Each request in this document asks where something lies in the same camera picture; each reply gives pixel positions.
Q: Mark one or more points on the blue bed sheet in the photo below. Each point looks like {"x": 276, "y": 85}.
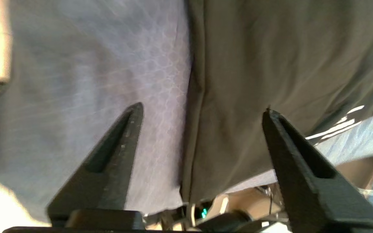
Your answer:
{"x": 76, "y": 64}

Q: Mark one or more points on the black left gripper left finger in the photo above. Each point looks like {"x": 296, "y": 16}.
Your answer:
{"x": 108, "y": 181}

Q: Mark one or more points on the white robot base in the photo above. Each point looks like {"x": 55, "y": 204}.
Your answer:
{"x": 231, "y": 220}

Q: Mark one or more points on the black printed T-shirt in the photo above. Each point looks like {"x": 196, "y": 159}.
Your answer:
{"x": 270, "y": 64}

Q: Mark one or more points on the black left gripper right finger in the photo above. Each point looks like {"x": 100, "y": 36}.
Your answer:
{"x": 303, "y": 200}

